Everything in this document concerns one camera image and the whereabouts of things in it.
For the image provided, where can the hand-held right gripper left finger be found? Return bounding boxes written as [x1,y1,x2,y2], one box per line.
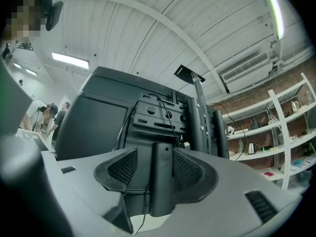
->
[40,146,138,237]

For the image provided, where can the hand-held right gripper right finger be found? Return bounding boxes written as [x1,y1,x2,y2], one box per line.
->
[138,148,304,237]

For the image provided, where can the black screen stand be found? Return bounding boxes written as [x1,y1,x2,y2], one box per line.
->
[132,64,230,217]

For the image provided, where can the long black cable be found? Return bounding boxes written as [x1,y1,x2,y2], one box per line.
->
[115,100,150,237]

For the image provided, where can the black screen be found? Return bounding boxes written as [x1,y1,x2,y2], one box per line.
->
[54,66,215,161]

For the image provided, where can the white table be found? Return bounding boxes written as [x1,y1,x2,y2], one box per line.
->
[16,128,55,153]

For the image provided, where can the white shelf unit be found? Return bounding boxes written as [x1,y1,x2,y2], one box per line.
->
[221,72,316,191]

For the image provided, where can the white air conditioner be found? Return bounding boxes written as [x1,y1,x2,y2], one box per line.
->
[220,52,274,94]

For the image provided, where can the rectangular ceiling light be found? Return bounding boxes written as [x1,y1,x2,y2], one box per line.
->
[51,52,90,70]

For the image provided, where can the white ceiling pipes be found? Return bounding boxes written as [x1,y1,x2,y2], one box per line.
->
[271,40,316,72]

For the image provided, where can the person's head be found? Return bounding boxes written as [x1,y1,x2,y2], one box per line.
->
[3,0,47,40]

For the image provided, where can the long ceiling light strip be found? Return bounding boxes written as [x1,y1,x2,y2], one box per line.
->
[262,0,285,40]

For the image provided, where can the thin black cable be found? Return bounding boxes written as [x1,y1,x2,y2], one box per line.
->
[208,103,248,162]

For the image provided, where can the black cable on mount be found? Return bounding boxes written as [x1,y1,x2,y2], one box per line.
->
[147,93,180,148]

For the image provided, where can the black head-mounted camera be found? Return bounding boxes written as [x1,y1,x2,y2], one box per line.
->
[36,0,64,32]

